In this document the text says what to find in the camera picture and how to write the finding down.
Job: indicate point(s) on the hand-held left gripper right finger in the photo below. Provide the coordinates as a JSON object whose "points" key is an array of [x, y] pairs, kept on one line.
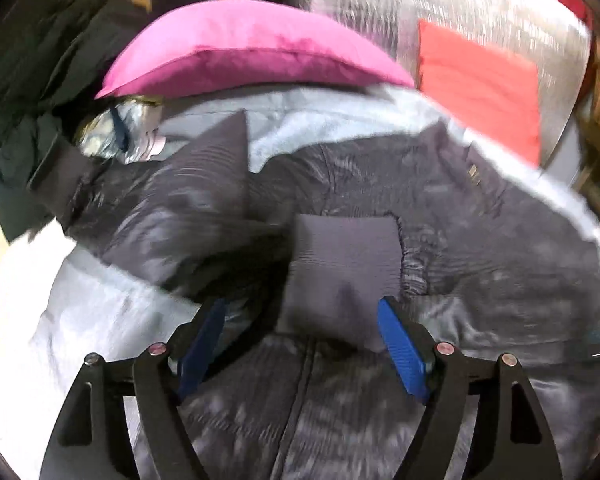
{"points": [[399, 347]]}

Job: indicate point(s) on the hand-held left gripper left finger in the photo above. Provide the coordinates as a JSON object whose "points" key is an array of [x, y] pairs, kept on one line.
{"points": [[199, 355]]}

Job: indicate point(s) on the dark grey jacket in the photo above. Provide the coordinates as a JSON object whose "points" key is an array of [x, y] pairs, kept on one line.
{"points": [[360, 200]]}

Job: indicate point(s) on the grey bed sheet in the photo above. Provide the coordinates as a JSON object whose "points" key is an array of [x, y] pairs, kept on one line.
{"points": [[80, 320]]}

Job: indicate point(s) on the silvery plastic bag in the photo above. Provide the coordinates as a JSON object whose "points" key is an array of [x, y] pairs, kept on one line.
{"points": [[122, 130]]}

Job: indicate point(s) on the red pillow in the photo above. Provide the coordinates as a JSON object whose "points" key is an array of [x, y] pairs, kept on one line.
{"points": [[480, 85]]}

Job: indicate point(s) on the pink pillow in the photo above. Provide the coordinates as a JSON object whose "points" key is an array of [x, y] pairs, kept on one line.
{"points": [[250, 50]]}

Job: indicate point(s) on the dark green coat pile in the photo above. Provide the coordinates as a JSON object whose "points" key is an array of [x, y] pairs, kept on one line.
{"points": [[35, 85]]}

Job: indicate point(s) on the silver foil insulation mat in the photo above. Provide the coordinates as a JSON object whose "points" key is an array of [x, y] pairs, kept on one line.
{"points": [[430, 5]]}

